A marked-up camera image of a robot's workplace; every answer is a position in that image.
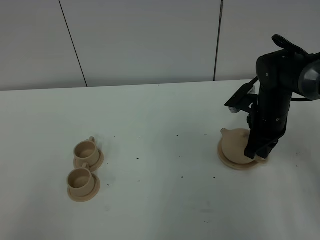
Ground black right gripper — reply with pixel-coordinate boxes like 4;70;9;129
244;86;292;159

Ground beige teapot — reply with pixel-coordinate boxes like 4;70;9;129
220;128;257;164

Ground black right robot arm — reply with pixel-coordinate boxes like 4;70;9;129
244;34;320;159

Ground beige teapot saucer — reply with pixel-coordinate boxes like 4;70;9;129
217;140;269;171

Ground near beige cup saucer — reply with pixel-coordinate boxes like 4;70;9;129
67;174;101;203

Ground beige cup saucer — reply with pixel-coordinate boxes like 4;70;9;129
67;174;101;203
73;149;104;172

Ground far beige cup saucer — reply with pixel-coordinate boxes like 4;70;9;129
73;149;104;172

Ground far beige teacup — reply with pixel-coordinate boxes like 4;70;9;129
73;136;100;167

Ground beige teacup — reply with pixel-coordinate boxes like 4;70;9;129
73;136;100;167
67;163;95;198

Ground near beige teacup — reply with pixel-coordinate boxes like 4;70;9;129
67;163;95;198

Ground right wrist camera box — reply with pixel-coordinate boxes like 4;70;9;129
224;83;258;114

